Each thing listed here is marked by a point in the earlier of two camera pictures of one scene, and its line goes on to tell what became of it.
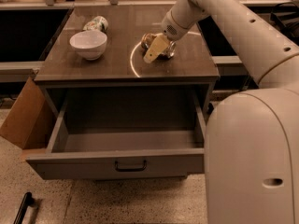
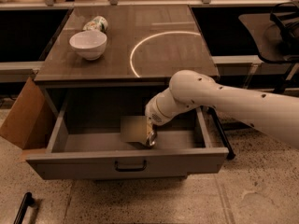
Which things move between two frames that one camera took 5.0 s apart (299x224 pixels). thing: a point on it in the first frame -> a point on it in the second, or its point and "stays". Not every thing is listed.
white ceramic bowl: [90, 44] stays
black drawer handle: [130, 169] stays
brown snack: [148, 38] -> [150, 133]
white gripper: [169, 29] -> [153, 113]
